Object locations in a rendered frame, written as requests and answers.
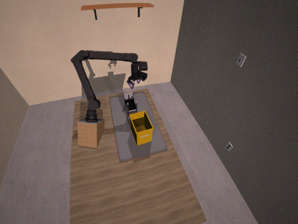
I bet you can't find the yellow open-top bin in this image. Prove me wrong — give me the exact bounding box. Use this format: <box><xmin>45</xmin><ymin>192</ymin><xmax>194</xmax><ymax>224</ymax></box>
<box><xmin>129</xmin><ymin>111</ymin><xmax>154</xmax><ymax>146</ymax></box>

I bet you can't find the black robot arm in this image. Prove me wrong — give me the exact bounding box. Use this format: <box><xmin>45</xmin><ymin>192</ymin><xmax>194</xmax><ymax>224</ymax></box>
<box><xmin>71</xmin><ymin>50</ymin><xmax>148</xmax><ymax>122</ymax></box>

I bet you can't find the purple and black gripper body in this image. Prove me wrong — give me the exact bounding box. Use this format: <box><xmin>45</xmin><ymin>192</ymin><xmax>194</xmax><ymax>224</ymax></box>
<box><xmin>127</xmin><ymin>71</ymin><xmax>140</xmax><ymax>83</ymax></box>

